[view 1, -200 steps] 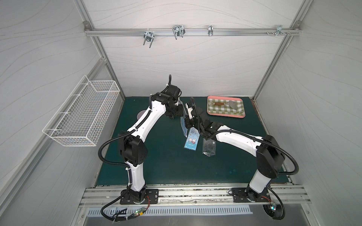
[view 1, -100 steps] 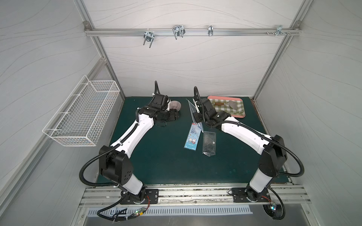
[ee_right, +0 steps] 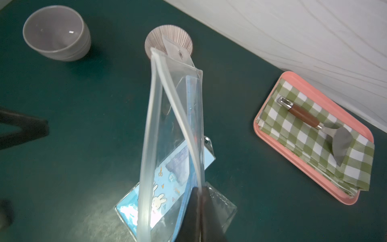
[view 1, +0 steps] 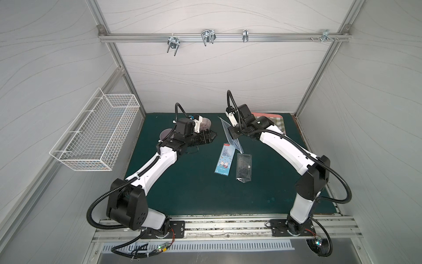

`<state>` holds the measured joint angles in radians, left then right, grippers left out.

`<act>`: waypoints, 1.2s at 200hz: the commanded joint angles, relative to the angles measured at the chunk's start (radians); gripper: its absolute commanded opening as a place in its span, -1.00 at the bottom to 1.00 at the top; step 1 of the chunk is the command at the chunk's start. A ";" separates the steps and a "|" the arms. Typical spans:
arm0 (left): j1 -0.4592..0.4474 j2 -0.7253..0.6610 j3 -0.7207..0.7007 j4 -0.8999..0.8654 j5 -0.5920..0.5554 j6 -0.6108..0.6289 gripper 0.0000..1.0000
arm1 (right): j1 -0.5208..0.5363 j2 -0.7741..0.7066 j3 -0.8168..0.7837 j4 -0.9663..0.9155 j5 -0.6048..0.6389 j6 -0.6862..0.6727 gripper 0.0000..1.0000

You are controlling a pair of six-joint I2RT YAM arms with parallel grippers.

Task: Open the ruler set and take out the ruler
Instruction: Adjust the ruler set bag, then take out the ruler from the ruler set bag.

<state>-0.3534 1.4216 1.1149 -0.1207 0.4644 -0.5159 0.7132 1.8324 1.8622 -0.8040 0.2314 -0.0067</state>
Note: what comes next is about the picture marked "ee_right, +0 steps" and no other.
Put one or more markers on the pink plastic tray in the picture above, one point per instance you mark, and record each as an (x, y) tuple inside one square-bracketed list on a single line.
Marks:
[(334, 109)]

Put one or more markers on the plain lilac bowl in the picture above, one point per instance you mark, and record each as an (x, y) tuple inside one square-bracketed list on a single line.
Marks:
[(58, 32)]

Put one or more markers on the blue printed ruler set card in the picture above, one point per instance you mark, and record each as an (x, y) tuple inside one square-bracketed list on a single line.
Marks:
[(168, 188)]

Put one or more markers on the clear ruler set pouch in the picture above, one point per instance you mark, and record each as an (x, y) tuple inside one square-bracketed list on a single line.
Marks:
[(175, 114)]

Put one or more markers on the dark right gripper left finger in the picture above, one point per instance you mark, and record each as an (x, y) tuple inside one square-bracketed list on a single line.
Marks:
[(190, 230)]

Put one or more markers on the wooden handled metal scraper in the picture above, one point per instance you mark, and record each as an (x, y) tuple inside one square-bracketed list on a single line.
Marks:
[(341, 137)]

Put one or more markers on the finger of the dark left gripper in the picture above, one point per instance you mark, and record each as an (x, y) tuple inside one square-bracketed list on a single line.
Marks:
[(28, 124), (15, 139)]

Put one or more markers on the green white checkered cloth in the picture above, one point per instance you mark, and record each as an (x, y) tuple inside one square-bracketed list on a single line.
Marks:
[(314, 147)]

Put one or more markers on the purple striped bowl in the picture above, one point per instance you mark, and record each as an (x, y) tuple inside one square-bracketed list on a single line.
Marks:
[(172, 32)]

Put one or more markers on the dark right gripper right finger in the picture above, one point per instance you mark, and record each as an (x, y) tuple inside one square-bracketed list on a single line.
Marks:
[(211, 230)]

